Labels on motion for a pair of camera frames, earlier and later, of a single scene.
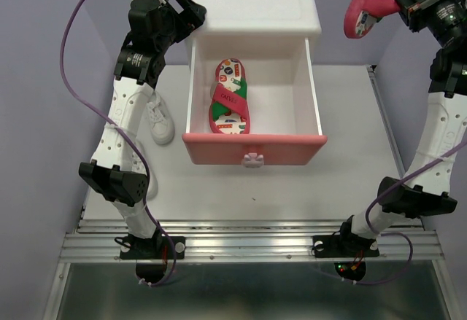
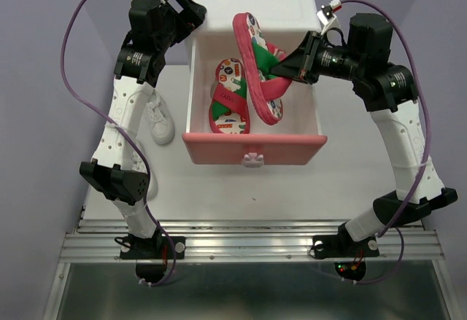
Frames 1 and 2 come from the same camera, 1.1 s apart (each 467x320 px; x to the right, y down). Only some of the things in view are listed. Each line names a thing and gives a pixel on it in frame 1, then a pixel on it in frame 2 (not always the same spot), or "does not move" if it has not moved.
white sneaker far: x=160 y=120 does not move
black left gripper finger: x=194 y=17 does not move
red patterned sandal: x=229 y=113 does not move
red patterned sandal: x=373 y=0 -> x=257 y=58
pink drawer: x=284 y=127 does not move
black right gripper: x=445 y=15 -> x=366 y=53
